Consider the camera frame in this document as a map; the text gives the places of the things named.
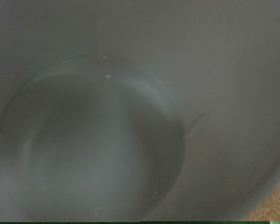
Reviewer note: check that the white mug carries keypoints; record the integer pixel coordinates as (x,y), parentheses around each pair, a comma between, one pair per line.
(115,109)

